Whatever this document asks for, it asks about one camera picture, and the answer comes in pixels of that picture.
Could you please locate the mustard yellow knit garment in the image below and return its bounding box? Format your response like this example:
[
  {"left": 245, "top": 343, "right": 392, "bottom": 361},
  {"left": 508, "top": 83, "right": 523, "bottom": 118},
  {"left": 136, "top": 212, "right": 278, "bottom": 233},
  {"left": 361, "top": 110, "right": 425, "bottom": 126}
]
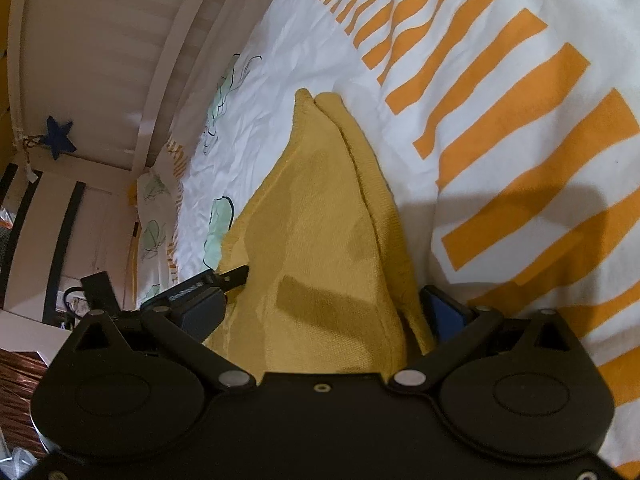
[{"left": 205, "top": 89, "right": 435, "bottom": 377}]

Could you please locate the dark blue star ornament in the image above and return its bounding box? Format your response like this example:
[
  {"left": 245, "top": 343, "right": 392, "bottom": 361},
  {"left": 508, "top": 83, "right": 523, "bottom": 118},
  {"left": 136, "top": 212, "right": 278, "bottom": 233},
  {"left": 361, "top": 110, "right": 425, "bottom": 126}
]
[{"left": 40, "top": 116, "right": 77, "bottom": 160}]

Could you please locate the white leaf print bedsheet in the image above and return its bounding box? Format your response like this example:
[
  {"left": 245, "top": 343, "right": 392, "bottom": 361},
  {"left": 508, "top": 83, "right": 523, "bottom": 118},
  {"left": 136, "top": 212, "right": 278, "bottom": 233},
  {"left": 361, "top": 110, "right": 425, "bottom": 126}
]
[{"left": 137, "top": 0, "right": 639, "bottom": 476}]

